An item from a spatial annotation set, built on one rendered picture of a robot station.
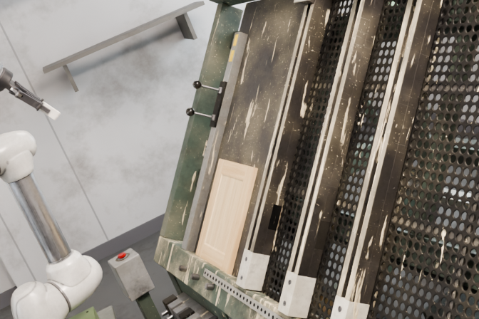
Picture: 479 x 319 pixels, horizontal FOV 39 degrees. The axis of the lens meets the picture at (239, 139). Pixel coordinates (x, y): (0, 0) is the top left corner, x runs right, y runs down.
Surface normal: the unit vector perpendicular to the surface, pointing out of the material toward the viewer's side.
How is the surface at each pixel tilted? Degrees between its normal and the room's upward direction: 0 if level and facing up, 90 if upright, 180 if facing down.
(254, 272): 90
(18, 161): 98
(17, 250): 90
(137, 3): 90
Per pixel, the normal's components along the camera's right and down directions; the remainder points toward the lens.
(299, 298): 0.44, 0.08
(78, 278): 0.68, -0.10
